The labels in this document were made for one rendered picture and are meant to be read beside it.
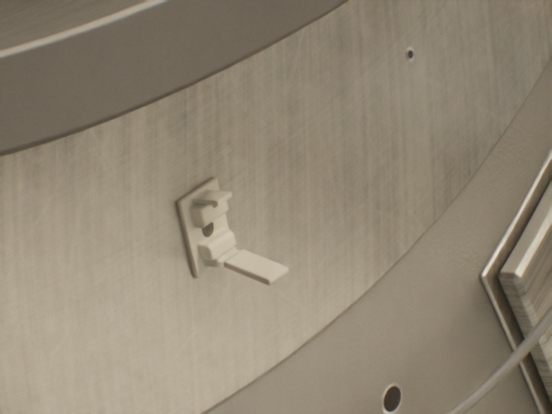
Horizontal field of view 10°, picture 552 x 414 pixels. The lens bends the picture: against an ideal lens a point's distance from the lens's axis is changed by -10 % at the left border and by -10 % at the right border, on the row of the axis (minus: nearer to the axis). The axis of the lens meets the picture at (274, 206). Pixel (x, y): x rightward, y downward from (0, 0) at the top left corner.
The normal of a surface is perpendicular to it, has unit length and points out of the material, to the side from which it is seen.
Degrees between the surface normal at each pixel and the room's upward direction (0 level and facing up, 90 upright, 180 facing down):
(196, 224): 107
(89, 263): 90
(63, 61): 90
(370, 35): 90
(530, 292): 90
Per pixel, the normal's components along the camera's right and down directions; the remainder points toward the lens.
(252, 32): 0.76, 0.08
